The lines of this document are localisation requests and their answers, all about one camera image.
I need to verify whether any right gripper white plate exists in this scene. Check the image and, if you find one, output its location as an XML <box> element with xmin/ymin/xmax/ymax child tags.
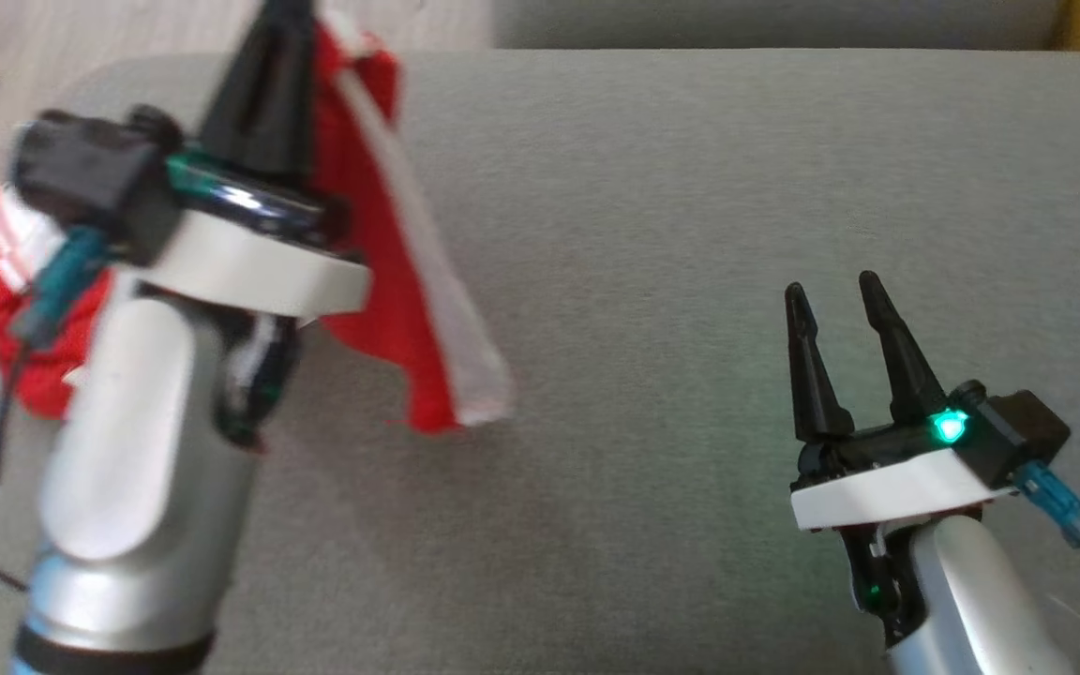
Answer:
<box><xmin>784</xmin><ymin>270</ymin><xmax>1019</xmax><ymax>535</ymax></box>

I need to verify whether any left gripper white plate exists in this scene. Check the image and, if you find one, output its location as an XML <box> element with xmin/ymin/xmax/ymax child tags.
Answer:
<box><xmin>132</xmin><ymin>0</ymin><xmax>372</xmax><ymax>320</ymax></box>

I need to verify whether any red basketball jersey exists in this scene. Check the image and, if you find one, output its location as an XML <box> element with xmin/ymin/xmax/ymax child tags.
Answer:
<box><xmin>0</xmin><ymin>9</ymin><xmax>515</xmax><ymax>437</ymax></box>

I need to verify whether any grey sofa back cushion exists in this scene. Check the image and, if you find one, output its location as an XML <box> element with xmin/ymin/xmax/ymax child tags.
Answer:
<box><xmin>488</xmin><ymin>0</ymin><xmax>1071</xmax><ymax>51</ymax></box>

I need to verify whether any right black cable blue plug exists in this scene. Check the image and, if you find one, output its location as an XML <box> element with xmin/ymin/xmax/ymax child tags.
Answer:
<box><xmin>1013</xmin><ymin>459</ymin><xmax>1080</xmax><ymax>675</ymax></box>

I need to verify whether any black cable blue plug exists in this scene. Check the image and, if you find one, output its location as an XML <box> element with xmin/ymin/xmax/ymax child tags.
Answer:
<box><xmin>0</xmin><ymin>225</ymin><xmax>117</xmax><ymax>593</ymax></box>
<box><xmin>1013</xmin><ymin>459</ymin><xmax>1080</xmax><ymax>675</ymax></box>

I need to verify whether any left black cable blue plug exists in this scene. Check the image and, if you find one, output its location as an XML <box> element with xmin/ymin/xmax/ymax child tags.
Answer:
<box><xmin>0</xmin><ymin>225</ymin><xmax>117</xmax><ymax>593</ymax></box>

